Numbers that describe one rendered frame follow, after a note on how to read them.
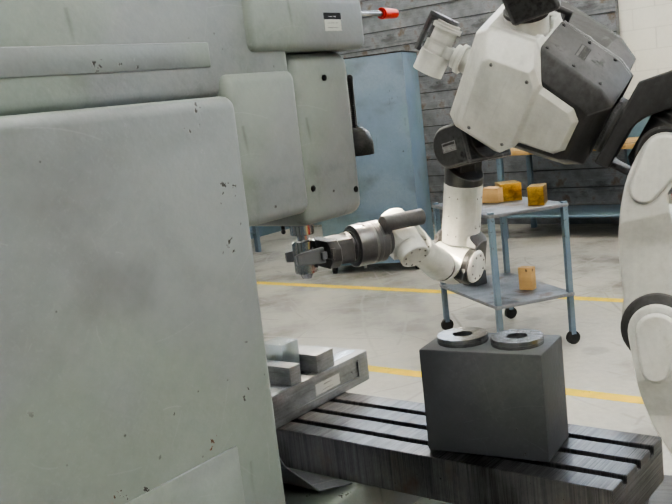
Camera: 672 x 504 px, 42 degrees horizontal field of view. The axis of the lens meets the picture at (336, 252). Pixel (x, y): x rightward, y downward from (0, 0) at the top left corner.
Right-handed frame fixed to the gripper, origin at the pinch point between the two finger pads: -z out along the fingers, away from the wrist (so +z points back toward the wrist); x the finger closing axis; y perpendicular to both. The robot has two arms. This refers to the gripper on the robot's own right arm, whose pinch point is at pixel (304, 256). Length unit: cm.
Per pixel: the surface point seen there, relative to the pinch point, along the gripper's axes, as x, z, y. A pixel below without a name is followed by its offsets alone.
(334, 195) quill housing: 9.4, 3.7, -12.2
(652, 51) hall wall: -480, 604, -37
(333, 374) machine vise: -6.3, 5.8, 27.9
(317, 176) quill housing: 11.3, -0.2, -16.5
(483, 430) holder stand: 41, 11, 28
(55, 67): 35, -48, -39
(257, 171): 20.7, -15.8, -19.9
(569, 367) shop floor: -198, 232, 126
